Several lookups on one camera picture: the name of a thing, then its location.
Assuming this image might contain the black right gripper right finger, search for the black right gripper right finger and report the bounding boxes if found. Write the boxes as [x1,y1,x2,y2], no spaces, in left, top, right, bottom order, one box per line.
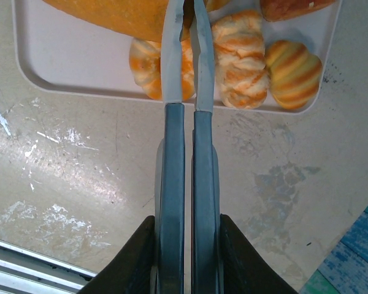
[220,213,298,294]

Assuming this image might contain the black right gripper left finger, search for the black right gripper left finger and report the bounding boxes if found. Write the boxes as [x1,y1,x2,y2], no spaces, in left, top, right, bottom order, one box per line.
[82,215,156,294]

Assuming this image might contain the metal tongs with white tips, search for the metal tongs with white tips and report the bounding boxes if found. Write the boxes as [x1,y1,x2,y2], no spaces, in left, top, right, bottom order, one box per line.
[155,0,221,294]

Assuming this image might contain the orange yellow striped bun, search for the orange yellow striped bun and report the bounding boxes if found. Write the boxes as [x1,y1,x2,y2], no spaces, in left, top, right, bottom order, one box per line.
[265,39,323,111]

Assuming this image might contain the orange white swirl bread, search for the orange white swirl bread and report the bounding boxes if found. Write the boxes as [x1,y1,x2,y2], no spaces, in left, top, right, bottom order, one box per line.
[210,9,270,110]

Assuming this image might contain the orange white ring bun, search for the orange white ring bun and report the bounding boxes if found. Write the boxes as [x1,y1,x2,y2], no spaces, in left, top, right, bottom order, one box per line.
[128,36,197,101]

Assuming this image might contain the long orange baguette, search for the long orange baguette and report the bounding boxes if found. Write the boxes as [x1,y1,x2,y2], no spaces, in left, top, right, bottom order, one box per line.
[39,0,209,43]

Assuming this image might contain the brown croissant loaf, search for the brown croissant loaf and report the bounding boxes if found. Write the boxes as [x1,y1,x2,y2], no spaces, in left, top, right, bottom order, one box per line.
[259,0,340,23]

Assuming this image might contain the small white scrap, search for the small white scrap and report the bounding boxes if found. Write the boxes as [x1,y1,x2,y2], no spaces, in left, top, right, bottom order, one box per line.
[0,104,12,137]

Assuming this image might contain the white cutting board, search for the white cutting board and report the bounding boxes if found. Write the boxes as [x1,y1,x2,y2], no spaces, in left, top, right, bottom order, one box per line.
[11,0,344,116]

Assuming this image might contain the aluminium rail beam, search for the aluminium rail beam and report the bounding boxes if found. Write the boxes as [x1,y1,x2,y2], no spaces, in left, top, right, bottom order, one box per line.
[0,235,96,294]

